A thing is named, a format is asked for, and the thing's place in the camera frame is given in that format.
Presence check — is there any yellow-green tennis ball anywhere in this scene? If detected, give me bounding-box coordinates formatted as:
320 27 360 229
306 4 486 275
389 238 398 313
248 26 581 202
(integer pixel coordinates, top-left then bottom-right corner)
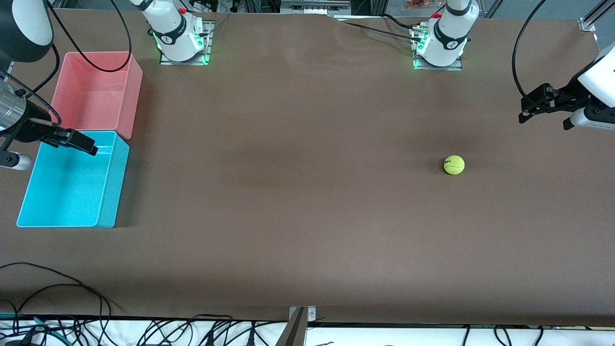
443 155 466 175

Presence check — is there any blue plastic bin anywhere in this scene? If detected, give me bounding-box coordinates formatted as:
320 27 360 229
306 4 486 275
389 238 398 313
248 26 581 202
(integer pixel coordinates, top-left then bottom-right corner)
16 130 130 229

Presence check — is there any pink plastic bin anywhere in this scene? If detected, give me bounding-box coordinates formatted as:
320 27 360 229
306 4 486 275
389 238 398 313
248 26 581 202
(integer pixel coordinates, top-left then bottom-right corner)
49 51 144 140

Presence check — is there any grey metal box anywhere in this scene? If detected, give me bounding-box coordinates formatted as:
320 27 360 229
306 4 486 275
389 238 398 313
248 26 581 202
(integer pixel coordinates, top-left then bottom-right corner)
280 0 351 15

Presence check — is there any dark grey metal bar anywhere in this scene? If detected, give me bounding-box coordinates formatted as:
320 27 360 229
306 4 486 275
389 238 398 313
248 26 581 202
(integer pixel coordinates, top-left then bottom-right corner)
275 308 308 346

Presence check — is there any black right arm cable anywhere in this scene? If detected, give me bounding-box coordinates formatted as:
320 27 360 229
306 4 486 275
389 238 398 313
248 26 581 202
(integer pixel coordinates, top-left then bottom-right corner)
0 0 132 126

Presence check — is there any aluminium frame profile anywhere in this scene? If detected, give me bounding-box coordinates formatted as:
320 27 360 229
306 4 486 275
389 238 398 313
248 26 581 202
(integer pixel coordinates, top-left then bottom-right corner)
578 0 615 33

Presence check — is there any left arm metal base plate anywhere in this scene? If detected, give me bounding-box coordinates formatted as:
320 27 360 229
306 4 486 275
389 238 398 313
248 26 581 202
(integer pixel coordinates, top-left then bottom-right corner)
412 26 465 72

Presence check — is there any long black loose cable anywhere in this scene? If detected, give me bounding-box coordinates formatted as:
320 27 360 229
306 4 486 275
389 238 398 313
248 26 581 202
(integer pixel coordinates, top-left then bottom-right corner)
0 262 124 315
0 284 105 332

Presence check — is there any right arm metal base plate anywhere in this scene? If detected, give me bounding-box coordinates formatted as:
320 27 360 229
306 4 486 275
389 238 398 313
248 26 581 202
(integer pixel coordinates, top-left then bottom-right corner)
159 20 212 66

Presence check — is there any black base cable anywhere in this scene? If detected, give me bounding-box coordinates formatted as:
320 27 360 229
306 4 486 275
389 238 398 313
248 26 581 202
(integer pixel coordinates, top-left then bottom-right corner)
382 13 416 29
344 21 419 41

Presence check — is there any teal cable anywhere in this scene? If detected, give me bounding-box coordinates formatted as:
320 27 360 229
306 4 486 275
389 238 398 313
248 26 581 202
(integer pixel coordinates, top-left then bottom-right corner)
0 312 65 344

